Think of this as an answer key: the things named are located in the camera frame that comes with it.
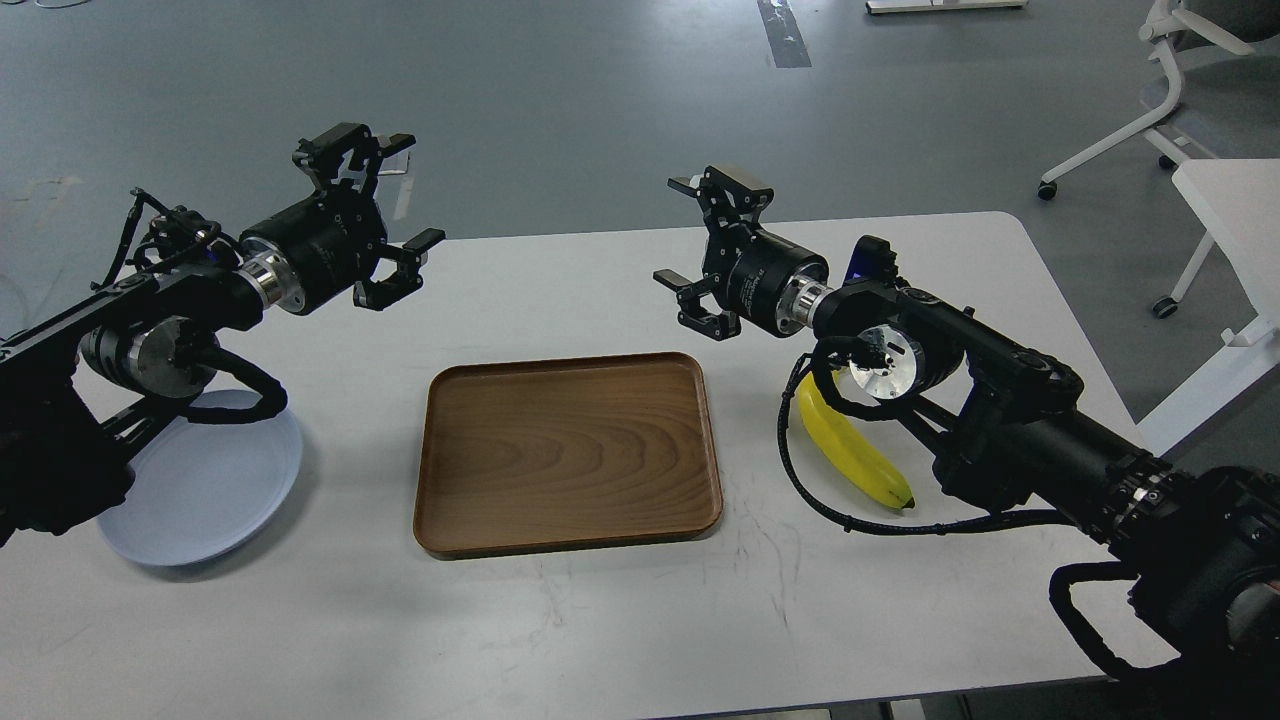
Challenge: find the grey floor tape strip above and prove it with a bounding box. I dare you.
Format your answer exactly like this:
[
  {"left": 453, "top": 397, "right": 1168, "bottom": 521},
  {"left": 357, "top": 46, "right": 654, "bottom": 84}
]
[{"left": 755, "top": 0, "right": 813, "bottom": 69}]

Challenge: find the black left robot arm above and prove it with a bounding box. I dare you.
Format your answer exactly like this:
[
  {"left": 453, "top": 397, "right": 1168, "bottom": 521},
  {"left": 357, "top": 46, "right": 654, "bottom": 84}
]
[{"left": 1, "top": 122, "right": 445, "bottom": 539}]

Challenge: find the white side table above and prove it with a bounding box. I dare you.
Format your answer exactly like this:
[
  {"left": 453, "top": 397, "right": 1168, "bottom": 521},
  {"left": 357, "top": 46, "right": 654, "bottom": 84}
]
[{"left": 1137, "top": 158, "right": 1279, "bottom": 454}]

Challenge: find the white bar base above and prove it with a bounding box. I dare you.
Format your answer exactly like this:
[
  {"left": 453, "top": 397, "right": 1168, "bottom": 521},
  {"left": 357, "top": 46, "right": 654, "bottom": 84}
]
[{"left": 865, "top": 0, "right": 1029, "bottom": 15}]

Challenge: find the brown wooden tray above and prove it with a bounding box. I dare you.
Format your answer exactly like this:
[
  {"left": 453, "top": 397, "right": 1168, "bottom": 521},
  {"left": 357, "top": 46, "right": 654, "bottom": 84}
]
[{"left": 412, "top": 352, "right": 723, "bottom": 560}]

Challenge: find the light blue round plate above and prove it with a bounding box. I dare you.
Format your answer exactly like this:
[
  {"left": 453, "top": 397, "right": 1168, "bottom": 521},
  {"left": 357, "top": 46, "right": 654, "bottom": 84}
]
[{"left": 97, "top": 409, "right": 303, "bottom": 568}]

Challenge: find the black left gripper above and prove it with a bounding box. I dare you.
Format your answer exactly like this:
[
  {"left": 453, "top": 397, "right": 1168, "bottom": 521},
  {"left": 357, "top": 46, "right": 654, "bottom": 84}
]
[{"left": 239, "top": 122, "right": 447, "bottom": 315}]

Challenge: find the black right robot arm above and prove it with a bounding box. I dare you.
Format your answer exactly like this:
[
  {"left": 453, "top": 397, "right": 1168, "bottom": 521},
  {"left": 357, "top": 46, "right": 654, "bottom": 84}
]
[{"left": 654, "top": 167, "right": 1279, "bottom": 719}]

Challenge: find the yellow banana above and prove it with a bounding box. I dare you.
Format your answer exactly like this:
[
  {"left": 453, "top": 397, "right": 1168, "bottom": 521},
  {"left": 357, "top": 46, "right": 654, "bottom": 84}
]
[{"left": 794, "top": 374, "right": 915, "bottom": 511}]

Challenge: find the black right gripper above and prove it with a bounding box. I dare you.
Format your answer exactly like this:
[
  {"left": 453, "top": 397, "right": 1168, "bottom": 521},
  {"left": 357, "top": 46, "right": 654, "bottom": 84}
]
[{"left": 653, "top": 165, "right": 829, "bottom": 341}]

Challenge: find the white office chair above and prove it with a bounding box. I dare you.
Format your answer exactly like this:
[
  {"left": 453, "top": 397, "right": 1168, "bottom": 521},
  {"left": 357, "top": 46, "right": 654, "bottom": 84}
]
[{"left": 1036, "top": 1, "right": 1279, "bottom": 201}]

